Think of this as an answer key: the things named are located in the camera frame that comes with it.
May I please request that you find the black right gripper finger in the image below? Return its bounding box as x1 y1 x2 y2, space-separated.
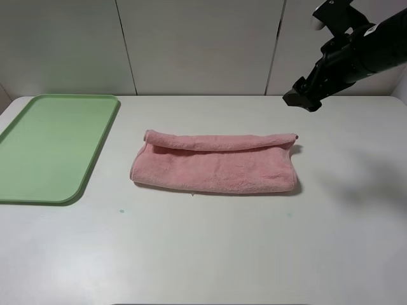
307 92 324 112
282 77 310 110

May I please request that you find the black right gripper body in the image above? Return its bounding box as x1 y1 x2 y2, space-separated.
305 9 406 98

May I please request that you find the pink terry towel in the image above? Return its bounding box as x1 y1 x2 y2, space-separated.
130 130 298 194

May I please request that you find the green plastic tray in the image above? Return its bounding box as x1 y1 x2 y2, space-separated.
1 94 120 206

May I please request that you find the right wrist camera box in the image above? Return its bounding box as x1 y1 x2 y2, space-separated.
311 0 371 37

